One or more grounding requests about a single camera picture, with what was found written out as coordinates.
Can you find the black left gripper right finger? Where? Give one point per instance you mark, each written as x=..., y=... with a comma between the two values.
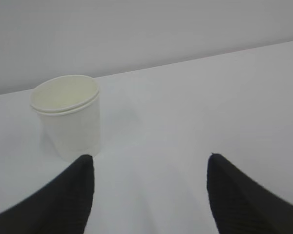
x=239, y=205

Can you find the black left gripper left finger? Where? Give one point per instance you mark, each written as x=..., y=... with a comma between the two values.
x=62, y=206

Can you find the white paper cup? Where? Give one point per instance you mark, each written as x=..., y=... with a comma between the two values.
x=69, y=110

